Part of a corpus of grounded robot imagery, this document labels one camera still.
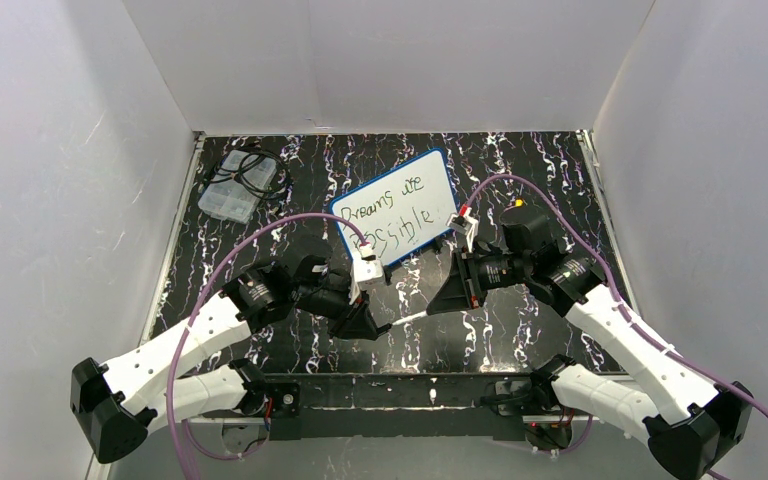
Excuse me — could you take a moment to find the blue framed whiteboard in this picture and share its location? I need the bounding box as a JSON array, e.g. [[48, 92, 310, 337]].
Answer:
[[330, 148, 459, 266]]

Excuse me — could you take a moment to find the black white marker pen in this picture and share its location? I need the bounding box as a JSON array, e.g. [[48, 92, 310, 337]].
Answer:
[[391, 311, 428, 327]]

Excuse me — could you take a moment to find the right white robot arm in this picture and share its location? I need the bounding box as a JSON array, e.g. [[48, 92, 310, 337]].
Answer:
[[427, 207, 751, 479]]

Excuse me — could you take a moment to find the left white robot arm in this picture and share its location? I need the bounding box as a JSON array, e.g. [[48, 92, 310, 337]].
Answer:
[[70, 239, 386, 464]]

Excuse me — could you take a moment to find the clear plastic organizer box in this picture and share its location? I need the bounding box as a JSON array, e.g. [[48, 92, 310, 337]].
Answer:
[[198, 150, 277, 224]]

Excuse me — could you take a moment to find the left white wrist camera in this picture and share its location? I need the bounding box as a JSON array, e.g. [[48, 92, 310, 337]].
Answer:
[[351, 244, 386, 291]]

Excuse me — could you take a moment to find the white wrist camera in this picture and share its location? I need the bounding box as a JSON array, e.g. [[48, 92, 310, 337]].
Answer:
[[448, 205, 478, 253], [351, 244, 386, 291]]

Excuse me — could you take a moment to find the whiteboard wire stand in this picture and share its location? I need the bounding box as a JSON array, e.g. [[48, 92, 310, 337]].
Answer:
[[383, 237, 443, 286]]

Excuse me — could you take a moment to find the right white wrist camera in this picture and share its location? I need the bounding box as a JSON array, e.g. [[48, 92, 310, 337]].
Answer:
[[448, 205, 478, 253]]

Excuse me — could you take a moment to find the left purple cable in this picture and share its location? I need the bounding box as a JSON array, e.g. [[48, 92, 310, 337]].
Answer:
[[165, 211, 375, 480]]

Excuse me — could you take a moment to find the purple cable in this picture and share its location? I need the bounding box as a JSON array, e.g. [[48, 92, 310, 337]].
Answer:
[[460, 173, 768, 480], [165, 211, 375, 480]]

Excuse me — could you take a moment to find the aluminium front rail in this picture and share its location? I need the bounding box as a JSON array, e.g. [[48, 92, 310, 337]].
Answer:
[[84, 455, 112, 480]]

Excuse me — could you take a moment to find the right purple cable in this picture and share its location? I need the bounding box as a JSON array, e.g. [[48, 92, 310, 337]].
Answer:
[[460, 173, 768, 480]]

